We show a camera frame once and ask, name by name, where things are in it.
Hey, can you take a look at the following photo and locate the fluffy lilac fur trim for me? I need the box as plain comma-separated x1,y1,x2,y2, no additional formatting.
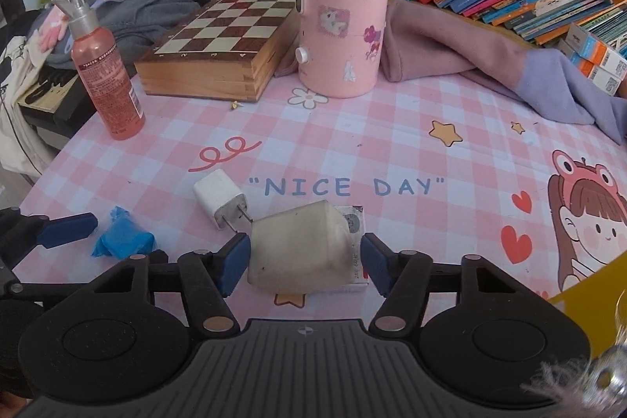
522,349,627,418

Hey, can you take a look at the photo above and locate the pink fluffy glove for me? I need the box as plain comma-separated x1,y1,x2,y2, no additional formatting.
36,9,69,56

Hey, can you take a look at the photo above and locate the beige rubbery block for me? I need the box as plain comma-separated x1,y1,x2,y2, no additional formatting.
247,201,351,293

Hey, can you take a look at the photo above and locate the pink spray bottle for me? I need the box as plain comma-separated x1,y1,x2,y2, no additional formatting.
51,0,147,141

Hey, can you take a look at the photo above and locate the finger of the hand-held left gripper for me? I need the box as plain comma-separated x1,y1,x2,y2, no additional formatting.
0,208,99,272

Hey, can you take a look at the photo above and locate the pink checkered tablecloth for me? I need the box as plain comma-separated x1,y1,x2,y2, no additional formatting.
0,70,627,350

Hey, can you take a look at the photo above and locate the small white charger plug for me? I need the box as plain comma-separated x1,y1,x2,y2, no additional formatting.
192,169,253,230

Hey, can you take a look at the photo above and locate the white printed tote bag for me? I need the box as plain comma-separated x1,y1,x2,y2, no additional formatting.
0,33,54,176

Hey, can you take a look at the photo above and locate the wooden chess board box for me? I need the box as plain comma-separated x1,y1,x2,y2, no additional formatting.
134,0,299,103

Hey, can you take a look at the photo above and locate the pink and purple cloth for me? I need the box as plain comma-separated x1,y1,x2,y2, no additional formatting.
274,0,627,145

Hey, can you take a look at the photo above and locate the pink sticker canister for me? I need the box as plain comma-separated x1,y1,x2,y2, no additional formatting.
295,0,394,100

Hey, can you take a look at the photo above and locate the grey clothes pile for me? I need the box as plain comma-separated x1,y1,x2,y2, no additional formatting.
46,0,211,66

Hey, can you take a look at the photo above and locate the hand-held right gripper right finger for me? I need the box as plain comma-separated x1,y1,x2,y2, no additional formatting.
360,232,527,335

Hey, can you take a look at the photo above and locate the small white card box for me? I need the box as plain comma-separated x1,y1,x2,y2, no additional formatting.
335,205,369,294

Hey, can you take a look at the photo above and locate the blue wrapper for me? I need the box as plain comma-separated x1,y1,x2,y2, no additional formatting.
91,206,156,259

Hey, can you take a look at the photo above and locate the black flat case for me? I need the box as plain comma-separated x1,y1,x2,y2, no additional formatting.
20,65,99,135

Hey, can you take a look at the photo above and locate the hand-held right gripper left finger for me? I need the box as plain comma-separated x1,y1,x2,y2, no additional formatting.
95,232,252,335

